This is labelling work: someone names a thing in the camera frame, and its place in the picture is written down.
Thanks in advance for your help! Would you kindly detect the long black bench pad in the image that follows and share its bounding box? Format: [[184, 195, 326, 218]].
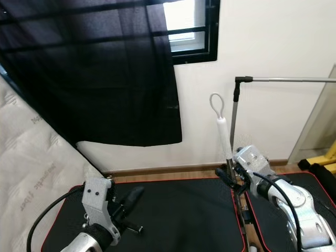
[[41, 177, 247, 252]]

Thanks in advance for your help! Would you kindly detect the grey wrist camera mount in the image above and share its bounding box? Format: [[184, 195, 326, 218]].
[[233, 145, 277, 182], [82, 177, 119, 239]]

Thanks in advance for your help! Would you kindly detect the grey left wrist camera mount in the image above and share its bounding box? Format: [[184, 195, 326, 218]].
[[82, 177, 119, 239]]

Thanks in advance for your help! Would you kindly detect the yellow steel dip frame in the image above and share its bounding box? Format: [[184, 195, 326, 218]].
[[297, 141, 336, 174]]

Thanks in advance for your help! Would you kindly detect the black curtain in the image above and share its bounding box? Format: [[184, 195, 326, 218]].
[[0, 0, 184, 148]]

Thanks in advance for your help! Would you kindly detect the broom with white grip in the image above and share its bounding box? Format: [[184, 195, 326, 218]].
[[209, 93, 248, 226]]

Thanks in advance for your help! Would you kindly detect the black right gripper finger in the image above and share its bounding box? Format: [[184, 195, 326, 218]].
[[215, 167, 242, 187]]

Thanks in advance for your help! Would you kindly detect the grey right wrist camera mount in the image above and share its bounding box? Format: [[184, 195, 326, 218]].
[[233, 145, 277, 182]]

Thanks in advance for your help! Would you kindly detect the white quilted mattress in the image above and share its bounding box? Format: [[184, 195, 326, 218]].
[[0, 78, 104, 252]]

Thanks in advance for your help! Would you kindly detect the black framed window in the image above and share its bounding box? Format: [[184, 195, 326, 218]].
[[162, 0, 221, 66]]

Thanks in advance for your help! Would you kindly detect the silver clothes rack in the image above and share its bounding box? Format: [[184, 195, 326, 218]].
[[227, 76, 336, 169]]

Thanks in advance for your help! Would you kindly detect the grey door panel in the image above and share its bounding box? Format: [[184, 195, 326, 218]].
[[288, 64, 336, 164]]

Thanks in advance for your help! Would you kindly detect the short black bench pad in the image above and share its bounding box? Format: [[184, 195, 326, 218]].
[[246, 171, 336, 252]]

